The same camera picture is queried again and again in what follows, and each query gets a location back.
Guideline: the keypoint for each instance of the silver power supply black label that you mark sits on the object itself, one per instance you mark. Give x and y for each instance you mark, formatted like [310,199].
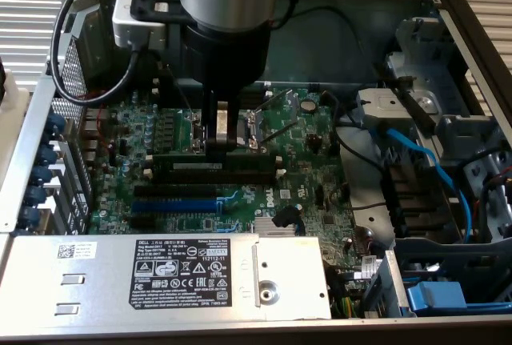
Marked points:
[100,277]

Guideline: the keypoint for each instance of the CPU socket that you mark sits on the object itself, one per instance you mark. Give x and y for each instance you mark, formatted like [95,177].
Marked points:
[252,129]

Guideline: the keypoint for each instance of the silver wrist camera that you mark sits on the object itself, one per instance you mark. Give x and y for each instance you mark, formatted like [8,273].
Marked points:
[128,21]

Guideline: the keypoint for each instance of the dark grey disk bay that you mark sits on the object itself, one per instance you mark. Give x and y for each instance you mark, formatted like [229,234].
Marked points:
[440,257]

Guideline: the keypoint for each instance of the round coin battery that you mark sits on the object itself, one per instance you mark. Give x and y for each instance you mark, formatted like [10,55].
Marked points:
[308,105]

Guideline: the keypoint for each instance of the grey metal disk bay cage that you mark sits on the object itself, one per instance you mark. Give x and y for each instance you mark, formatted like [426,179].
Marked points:
[440,81]

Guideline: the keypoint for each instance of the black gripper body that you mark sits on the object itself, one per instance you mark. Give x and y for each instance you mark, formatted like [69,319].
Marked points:
[228,57]

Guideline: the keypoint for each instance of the green RAM stick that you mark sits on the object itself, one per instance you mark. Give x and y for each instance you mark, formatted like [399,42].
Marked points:
[248,163]

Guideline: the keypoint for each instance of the short black expansion slot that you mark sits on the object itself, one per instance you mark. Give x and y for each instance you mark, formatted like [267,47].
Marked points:
[142,221]

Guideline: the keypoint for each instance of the grey metal PC case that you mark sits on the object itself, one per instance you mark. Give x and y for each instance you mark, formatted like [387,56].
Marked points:
[320,49]

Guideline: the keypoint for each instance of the blue plastic disk latch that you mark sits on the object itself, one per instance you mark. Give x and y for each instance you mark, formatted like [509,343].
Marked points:
[436,297]

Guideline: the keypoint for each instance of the black diagonal strut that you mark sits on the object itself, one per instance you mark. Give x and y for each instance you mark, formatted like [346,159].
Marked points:
[416,109]

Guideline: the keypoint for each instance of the blue expansion slot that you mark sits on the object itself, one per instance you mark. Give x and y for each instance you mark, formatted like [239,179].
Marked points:
[176,205]

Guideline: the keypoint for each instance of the white barcode tag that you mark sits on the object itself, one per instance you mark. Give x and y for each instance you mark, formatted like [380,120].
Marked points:
[369,265]

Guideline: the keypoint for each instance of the silver disk bay bracket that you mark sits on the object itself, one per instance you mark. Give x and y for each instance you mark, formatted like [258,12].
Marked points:
[384,107]

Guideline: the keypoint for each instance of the blue expansion slot clip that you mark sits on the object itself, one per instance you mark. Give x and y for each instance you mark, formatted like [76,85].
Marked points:
[30,217]
[36,196]
[42,175]
[55,125]
[47,155]

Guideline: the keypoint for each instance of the silver finned chipset heatsink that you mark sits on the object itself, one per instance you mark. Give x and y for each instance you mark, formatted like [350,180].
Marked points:
[264,227]

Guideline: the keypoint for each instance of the green Dell motherboard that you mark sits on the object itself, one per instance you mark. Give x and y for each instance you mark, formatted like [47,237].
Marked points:
[304,161]

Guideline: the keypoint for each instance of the long black expansion slot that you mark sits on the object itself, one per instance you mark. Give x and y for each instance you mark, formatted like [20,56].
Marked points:
[176,191]

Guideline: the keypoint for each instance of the black ribbed plastic bracket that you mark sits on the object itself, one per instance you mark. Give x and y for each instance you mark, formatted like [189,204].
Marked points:
[420,201]

